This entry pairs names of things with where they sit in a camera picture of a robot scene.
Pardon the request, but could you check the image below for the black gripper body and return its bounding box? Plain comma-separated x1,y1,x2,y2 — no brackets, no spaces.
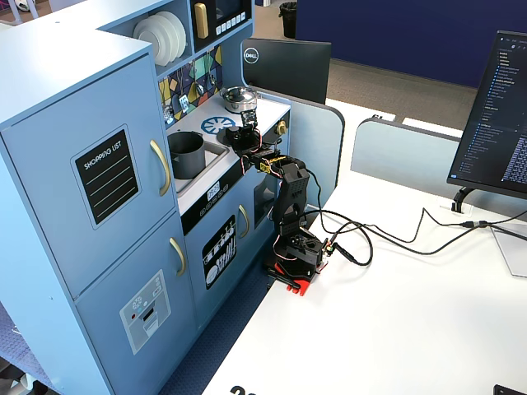
224,123,265,156

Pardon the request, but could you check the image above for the steel pot lid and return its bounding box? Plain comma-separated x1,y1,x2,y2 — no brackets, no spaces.
219,85,259,104

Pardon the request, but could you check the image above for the shiny steel pot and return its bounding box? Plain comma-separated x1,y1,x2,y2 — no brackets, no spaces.
221,93,259,114

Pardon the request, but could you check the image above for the hanging steel spoon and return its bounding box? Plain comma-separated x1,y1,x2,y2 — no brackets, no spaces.
207,52,220,90

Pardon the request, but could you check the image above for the dark gray pot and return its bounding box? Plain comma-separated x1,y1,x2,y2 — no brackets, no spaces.
167,130,207,181

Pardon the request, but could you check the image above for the hanging steel ladle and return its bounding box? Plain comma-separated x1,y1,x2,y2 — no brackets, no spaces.
192,64,206,96

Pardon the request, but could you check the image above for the hanging perforated spatula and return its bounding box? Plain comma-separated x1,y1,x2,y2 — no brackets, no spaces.
176,68,194,113

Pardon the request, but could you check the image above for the light blue desk divider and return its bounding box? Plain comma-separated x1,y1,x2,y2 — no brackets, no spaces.
251,91,346,231
350,116,464,199

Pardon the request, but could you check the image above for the black Dell monitor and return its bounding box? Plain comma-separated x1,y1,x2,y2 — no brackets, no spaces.
240,37,333,106

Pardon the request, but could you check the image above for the white plate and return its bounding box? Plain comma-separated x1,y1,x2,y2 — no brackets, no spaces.
147,12,180,63
132,16,169,67
158,10,189,58

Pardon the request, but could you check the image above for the black trash bin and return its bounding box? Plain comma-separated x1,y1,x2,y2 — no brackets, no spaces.
278,1,298,40

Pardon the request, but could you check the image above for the light blue toy kitchen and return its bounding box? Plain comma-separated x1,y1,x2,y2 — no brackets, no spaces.
0,0,292,395

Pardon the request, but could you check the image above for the dark blue office partition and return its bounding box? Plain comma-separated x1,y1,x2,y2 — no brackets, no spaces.
294,0,527,88

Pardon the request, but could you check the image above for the monitor showing code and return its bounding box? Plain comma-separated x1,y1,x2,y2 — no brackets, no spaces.
445,29,527,201

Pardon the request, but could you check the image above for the black device corner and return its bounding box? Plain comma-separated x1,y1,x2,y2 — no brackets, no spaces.
492,383,527,395

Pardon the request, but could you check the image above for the gold dishwasher door handle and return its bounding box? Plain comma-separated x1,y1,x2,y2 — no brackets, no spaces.
237,203,251,240

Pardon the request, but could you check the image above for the gold upper fridge handle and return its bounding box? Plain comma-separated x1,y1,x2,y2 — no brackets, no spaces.
148,138,172,198

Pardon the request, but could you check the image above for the gold fridge handle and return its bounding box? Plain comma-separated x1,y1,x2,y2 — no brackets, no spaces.
148,138,172,198
169,236,188,278

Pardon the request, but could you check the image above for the gold microwave handle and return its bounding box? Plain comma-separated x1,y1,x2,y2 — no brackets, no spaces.
194,2,209,40

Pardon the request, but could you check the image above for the gold lower fridge handle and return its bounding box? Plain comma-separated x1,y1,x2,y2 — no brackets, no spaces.
169,236,188,278

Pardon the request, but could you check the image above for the red robot base mount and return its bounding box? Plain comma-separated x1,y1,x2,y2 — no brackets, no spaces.
264,257,327,298

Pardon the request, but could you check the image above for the looped black cable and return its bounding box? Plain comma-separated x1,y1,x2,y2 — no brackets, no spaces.
301,168,375,267

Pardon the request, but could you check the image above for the long black cable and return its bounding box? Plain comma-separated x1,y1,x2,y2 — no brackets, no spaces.
329,207,527,257

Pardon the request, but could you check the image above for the gray monitor base plate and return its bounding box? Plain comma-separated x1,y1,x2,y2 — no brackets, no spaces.
488,225,527,278

